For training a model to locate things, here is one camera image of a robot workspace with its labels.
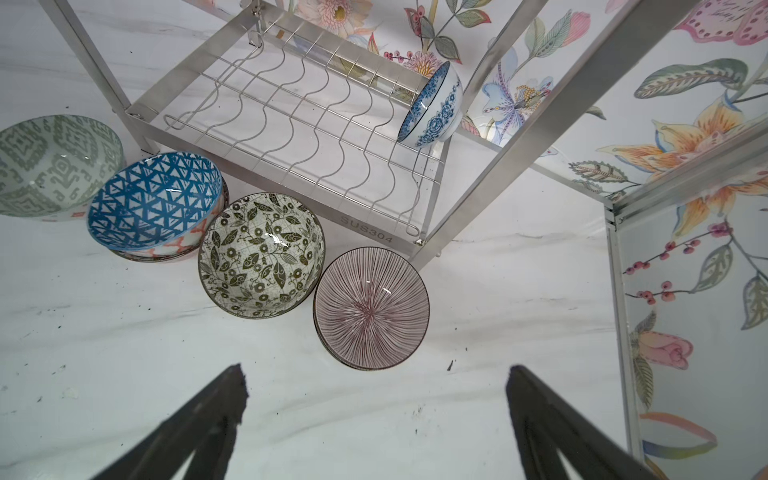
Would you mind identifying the grey green pattern bowl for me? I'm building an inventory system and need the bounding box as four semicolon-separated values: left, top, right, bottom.
1;114;126;222

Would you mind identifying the green leaf pattern bowl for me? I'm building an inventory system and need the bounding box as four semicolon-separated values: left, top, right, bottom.
198;192;326;320

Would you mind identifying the steel two-tier dish rack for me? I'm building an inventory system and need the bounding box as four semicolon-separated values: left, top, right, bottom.
42;1;692;268

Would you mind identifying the right aluminium frame post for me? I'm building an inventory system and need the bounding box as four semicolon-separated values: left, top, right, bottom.
605;120;767;461

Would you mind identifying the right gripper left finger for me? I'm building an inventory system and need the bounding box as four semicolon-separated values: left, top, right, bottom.
96;364;248;479

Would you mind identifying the purple striped bowl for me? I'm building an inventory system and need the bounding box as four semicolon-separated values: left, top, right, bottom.
313;246;430;371

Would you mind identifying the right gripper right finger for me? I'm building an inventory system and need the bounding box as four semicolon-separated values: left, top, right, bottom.
506;365;655;480

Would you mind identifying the blue triangle pattern bowl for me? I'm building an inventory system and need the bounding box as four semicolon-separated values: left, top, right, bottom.
87;151;229;262

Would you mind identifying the blue white floral bowl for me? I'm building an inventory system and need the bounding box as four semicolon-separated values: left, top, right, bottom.
397;61;464;149

